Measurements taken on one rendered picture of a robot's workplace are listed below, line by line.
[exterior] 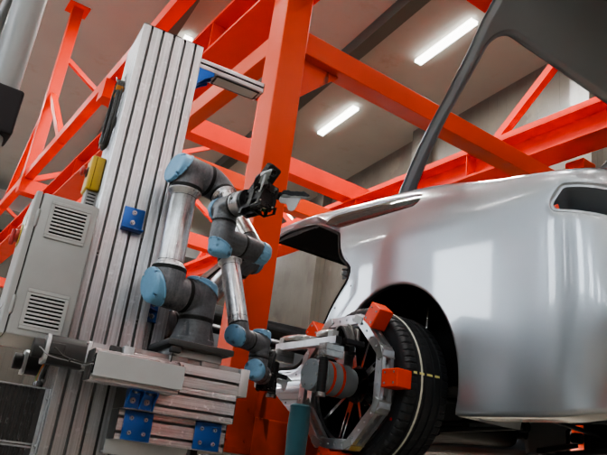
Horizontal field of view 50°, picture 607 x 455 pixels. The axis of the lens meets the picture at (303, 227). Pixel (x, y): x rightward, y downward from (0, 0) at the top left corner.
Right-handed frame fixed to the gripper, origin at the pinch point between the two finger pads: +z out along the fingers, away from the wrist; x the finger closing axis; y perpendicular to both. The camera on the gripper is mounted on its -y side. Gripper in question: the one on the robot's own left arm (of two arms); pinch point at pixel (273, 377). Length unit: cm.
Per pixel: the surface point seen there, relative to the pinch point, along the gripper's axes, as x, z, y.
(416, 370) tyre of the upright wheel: 59, -11, -7
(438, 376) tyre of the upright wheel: 67, -2, -7
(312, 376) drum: 17.6, -8.9, -1.1
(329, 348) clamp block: 25.8, -25.4, -9.5
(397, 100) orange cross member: 37, 69, -179
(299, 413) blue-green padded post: 12.6, 1.0, 13.2
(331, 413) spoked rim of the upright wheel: 23.2, 20.9, 9.7
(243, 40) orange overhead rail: -62, 58, -215
